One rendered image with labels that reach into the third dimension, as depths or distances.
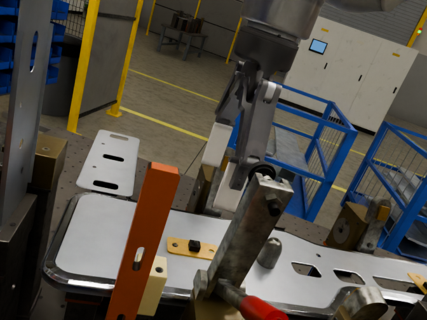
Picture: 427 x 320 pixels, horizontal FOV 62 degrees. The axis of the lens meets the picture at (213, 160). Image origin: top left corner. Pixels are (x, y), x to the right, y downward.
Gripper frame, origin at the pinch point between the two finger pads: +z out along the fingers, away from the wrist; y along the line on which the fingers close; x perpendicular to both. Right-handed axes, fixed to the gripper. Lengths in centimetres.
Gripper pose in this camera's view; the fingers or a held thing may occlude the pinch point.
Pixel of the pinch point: (218, 176)
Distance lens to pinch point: 50.5
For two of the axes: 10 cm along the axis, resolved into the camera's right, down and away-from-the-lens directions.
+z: -3.1, 8.8, 3.6
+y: -1.4, -4.2, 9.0
